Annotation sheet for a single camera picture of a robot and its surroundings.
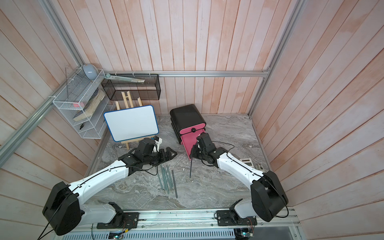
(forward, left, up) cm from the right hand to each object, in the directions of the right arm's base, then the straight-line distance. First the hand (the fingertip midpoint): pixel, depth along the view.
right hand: (190, 150), depth 86 cm
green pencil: (-11, +20, -11) cm, 25 cm away
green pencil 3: (-14, +15, -10) cm, 23 cm away
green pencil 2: (-13, +16, -10) cm, 23 cm away
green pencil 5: (-8, +14, -11) cm, 20 cm away
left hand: (-7, +10, +3) cm, 12 cm away
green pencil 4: (-12, +13, -12) cm, 22 cm away
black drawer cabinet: (+23, +5, +5) cm, 24 cm away
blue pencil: (-17, +9, -12) cm, 22 cm away
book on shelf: (+14, +54, +22) cm, 60 cm away
